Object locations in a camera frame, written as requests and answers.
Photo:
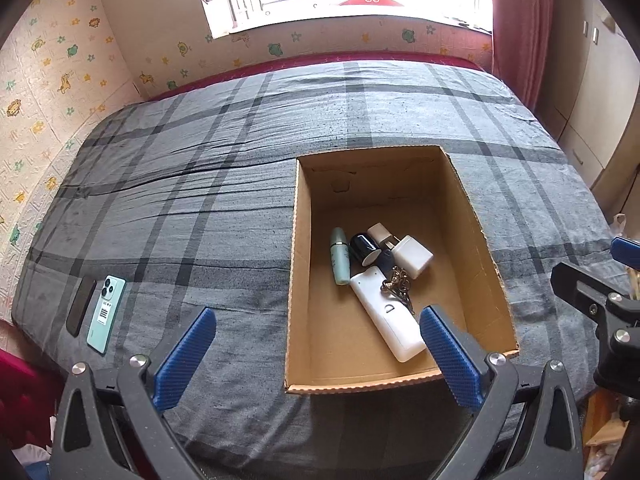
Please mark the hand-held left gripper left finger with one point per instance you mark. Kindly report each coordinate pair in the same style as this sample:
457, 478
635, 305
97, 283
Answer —
185, 355

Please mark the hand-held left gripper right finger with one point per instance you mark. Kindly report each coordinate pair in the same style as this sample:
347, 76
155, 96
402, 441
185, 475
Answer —
450, 355

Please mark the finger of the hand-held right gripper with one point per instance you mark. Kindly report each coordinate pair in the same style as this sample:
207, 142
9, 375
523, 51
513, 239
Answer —
627, 250
615, 320

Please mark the white remote control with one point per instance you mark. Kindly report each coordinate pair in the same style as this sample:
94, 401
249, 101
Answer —
395, 330

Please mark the large white charger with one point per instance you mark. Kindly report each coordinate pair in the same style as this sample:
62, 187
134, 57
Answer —
412, 255

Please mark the blue key fob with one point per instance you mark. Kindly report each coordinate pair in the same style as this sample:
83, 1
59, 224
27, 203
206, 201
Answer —
386, 261

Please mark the black round jar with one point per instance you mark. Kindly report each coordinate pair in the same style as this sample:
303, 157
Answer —
362, 247

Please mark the small beige charger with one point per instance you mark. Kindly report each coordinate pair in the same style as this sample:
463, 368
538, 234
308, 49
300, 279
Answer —
380, 234

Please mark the teal cosmetic bottle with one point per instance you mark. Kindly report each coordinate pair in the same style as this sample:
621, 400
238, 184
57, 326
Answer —
340, 260

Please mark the cardboard box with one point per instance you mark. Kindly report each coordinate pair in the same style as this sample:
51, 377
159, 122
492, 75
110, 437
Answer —
390, 185

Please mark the white plastic bag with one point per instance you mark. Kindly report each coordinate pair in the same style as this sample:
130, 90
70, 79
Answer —
618, 225

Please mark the teal smartphone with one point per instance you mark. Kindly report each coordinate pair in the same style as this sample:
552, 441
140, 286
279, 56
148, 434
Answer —
105, 317

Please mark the wooden rack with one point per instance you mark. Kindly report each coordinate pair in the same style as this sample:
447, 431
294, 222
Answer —
600, 420

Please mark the dark smartphone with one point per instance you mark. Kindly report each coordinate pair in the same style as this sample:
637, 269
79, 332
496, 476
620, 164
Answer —
80, 307

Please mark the grey plaid bed sheet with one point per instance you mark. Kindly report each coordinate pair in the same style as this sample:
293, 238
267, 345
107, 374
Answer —
200, 220

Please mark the red cloth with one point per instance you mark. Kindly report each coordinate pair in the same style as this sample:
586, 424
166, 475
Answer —
25, 395

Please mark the beige wardrobe cabinet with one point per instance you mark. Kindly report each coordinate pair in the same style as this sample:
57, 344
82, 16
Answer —
590, 85

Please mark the red curtain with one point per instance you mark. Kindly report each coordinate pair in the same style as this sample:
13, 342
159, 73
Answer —
520, 25

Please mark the red round decoration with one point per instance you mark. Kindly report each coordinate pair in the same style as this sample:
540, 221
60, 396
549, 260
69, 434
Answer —
367, 0

